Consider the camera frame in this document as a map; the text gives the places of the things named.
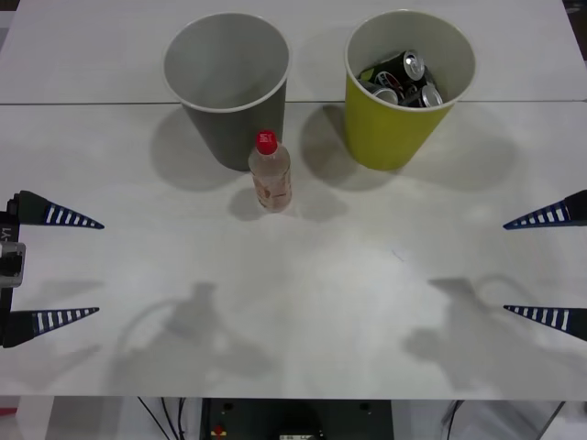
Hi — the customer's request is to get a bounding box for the clear bottle red cap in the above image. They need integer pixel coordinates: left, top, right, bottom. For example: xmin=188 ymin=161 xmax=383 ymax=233
xmin=248 ymin=130 xmax=294 ymax=214

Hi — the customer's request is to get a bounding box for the black can green print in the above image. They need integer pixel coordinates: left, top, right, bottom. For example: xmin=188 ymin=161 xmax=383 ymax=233
xmin=358 ymin=49 xmax=428 ymax=86

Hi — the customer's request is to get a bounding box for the black robot torso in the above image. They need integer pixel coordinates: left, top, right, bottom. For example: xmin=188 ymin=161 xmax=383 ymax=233
xmin=200 ymin=398 xmax=394 ymax=440

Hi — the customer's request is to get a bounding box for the black can silver top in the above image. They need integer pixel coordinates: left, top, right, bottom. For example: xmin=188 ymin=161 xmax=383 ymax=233
xmin=403 ymin=82 xmax=445 ymax=109

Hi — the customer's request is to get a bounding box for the grey plastic bin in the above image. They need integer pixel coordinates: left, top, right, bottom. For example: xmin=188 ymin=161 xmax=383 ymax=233
xmin=161 ymin=12 xmax=294 ymax=172

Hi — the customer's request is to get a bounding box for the black can red print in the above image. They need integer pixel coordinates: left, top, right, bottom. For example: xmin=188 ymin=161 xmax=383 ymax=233
xmin=366 ymin=72 xmax=401 ymax=105

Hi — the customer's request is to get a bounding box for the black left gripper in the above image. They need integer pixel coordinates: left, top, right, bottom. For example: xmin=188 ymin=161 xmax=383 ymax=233
xmin=0 ymin=189 xmax=105 ymax=348

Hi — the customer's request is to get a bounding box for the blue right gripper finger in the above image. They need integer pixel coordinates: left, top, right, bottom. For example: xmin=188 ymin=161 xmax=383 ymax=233
xmin=502 ymin=303 xmax=587 ymax=343
xmin=502 ymin=189 xmax=587 ymax=230

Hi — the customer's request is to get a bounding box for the black cable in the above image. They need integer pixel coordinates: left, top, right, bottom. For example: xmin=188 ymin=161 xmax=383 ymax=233
xmin=160 ymin=397 xmax=181 ymax=440
xmin=137 ymin=397 xmax=172 ymax=440
xmin=441 ymin=400 xmax=465 ymax=440

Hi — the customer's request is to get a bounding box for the yellow-green plastic bin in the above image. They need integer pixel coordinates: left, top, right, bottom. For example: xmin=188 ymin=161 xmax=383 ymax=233
xmin=343 ymin=9 xmax=477 ymax=172

